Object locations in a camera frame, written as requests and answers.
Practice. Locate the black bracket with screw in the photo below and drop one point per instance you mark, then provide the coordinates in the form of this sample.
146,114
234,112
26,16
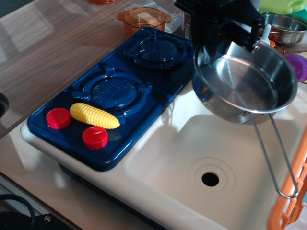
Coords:
19,221

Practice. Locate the green plastic lid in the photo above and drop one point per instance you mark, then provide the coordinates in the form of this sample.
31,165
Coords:
282,6

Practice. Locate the purple toy eggplant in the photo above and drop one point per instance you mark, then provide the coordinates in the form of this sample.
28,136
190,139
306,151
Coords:
299,65

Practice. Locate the white toy spatula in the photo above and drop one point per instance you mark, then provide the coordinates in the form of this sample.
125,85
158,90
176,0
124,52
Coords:
174,24

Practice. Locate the transparent orange toy pot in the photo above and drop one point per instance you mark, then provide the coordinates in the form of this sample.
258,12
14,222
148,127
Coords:
137,18

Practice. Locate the cream toy sink unit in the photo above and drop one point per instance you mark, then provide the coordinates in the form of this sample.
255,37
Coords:
194,171

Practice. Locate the steel bowl with handles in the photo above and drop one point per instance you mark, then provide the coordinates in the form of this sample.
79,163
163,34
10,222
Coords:
285,29

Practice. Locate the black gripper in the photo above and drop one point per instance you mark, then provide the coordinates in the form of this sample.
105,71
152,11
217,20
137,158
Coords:
215,24

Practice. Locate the blue toy stove top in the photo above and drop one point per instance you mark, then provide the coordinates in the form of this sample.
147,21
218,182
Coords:
135,83

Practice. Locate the red stove knob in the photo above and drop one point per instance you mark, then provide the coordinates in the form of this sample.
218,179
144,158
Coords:
95,138
58,118

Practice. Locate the grey toy faucet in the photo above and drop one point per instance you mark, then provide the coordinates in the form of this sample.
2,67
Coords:
265,34

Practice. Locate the red stove knob left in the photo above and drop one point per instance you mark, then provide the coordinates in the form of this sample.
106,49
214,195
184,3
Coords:
58,118

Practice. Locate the yellow toy corn cob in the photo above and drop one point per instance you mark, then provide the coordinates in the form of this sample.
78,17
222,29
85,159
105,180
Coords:
93,116

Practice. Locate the red stove knob right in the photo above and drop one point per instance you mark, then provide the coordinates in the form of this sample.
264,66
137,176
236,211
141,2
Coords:
95,138

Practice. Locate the transparent orange lid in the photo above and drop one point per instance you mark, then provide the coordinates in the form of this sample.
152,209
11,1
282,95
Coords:
281,49

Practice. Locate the steel pan with wire handle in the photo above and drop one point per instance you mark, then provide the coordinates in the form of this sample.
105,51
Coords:
244,91

